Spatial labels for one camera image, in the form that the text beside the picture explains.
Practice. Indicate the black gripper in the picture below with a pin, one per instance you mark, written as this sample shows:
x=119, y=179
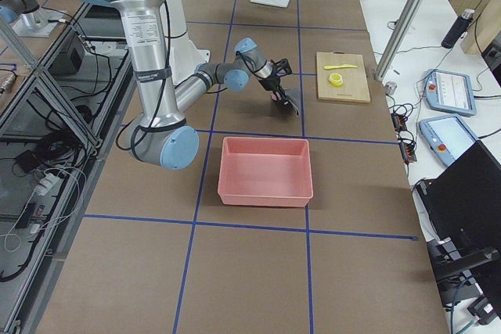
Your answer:
x=271, y=84

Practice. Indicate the dark grey cloth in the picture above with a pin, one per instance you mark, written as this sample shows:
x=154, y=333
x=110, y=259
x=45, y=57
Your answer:
x=291, y=100

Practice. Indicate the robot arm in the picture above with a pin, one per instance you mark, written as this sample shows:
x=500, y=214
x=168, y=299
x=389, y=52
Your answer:
x=160, y=135

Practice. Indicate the black water bottle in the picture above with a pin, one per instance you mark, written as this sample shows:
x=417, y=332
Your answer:
x=458, y=28

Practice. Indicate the yellow lemon slices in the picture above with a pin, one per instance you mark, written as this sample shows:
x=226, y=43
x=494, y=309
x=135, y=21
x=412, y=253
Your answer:
x=336, y=80

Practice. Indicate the bamboo cutting board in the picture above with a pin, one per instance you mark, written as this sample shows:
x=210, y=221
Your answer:
x=355, y=88

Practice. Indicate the yellow plastic knife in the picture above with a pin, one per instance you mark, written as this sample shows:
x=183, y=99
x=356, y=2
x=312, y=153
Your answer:
x=340, y=67

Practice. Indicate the pink plastic bin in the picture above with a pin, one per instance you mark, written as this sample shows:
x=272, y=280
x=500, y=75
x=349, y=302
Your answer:
x=265, y=172

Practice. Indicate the teach pendant far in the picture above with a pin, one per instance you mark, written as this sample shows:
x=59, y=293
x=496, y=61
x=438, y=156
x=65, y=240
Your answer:
x=449, y=92

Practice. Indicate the teach pendant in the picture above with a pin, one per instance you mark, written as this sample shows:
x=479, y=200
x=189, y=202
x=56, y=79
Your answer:
x=449, y=137
x=449, y=92

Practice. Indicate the teach pendant near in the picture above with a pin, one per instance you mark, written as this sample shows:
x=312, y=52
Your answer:
x=449, y=137

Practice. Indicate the black laptop screen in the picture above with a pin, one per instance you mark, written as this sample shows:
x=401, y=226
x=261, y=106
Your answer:
x=463, y=204

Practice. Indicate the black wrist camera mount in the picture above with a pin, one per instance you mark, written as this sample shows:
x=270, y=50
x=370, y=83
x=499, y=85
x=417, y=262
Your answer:
x=281, y=68

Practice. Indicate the white camera stand pillar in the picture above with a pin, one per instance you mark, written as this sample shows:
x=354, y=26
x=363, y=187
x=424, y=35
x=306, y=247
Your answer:
x=185, y=57

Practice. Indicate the black power strip with cables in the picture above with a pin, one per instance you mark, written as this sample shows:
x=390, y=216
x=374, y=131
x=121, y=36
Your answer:
x=400, y=113

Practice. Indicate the grey aluminium post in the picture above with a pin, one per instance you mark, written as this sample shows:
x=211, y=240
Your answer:
x=404, y=21

